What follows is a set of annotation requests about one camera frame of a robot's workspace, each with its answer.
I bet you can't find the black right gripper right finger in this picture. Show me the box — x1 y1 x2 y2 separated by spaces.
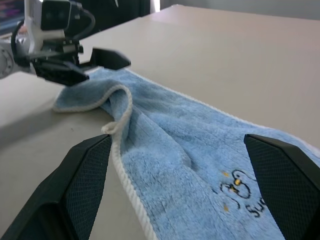
243 133 320 240

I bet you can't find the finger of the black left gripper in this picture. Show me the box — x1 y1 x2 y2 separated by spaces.
89 47 132 71
32 60 90 87

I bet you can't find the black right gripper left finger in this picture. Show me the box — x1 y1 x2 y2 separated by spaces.
0 133 113 240

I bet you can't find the light blue cloth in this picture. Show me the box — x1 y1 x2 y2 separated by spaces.
52 67 320 240

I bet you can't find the dark office chair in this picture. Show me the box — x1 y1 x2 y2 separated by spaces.
74 0 161 35

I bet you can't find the colourful computer screen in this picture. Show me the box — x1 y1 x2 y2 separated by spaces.
0 0 26 35

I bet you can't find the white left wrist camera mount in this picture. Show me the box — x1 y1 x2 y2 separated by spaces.
23 0 73 56

